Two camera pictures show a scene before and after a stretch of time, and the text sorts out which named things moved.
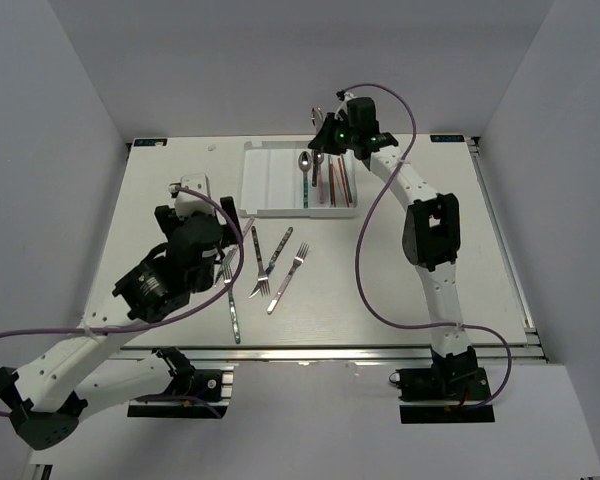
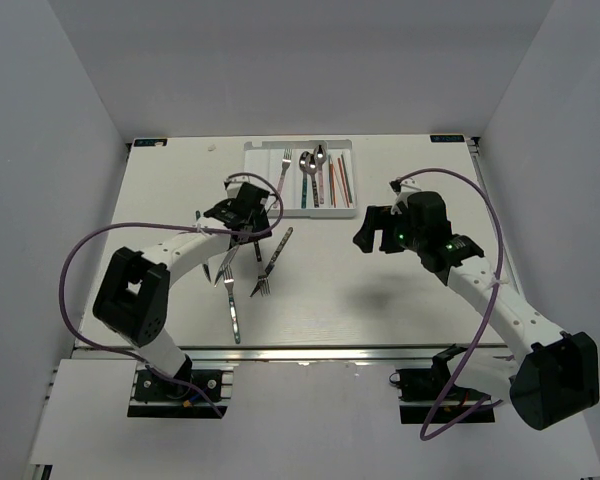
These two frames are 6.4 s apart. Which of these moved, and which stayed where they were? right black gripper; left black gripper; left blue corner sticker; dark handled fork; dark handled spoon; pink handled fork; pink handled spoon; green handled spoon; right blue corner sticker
Moved: pink handled fork; left black gripper; dark handled spoon; right black gripper
Stayed: right blue corner sticker; green handled spoon; left blue corner sticker; dark handled fork; pink handled spoon
